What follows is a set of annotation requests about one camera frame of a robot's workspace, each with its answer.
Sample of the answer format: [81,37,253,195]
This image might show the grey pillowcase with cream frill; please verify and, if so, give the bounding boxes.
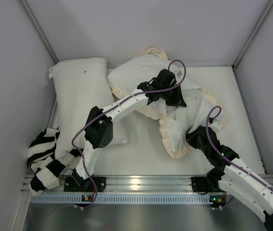
[107,48,219,159]

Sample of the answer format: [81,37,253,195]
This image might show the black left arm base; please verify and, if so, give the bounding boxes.
[64,175,106,193]

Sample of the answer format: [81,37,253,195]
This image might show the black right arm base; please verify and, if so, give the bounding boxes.
[191,177,222,195]

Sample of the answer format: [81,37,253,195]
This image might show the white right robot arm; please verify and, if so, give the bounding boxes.
[185,126,273,231]

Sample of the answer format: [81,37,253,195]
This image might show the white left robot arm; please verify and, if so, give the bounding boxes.
[72,69,186,186]

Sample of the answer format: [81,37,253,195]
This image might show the bare white pillow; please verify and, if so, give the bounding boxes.
[49,58,114,157]

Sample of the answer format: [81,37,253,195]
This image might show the black and white striped pillowcase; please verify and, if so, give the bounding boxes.
[26,128,80,196]

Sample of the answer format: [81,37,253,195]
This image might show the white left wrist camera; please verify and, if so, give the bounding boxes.
[172,68,184,78]

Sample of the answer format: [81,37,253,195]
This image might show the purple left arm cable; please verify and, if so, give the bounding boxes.
[71,59,187,205]

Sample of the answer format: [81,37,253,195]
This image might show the aluminium mounting rail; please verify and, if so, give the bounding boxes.
[20,174,273,193]

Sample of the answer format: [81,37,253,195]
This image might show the right aluminium frame post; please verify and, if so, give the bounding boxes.
[232,0,273,72]

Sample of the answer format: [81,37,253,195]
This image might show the aluminium frame post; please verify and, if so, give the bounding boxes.
[232,0,273,72]
[17,0,59,64]

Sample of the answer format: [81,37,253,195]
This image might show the perforated grey cable duct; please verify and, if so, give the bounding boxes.
[31,193,229,206]

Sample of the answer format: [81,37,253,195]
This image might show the left aluminium frame post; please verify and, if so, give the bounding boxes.
[17,0,59,64]

